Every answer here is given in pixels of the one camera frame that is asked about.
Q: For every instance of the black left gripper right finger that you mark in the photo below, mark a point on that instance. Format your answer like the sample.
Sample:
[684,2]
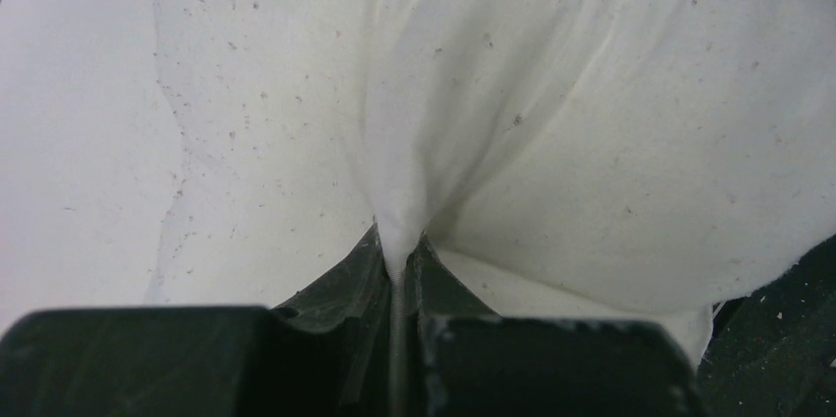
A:
[464,359]

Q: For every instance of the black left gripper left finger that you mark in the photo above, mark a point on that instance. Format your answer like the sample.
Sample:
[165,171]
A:
[320,353]

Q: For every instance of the white pillow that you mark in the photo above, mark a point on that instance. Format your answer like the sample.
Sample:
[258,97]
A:
[643,158]

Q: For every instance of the black white striped pillowcase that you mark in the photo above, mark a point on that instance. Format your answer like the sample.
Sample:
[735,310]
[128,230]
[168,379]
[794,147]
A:
[773,353]

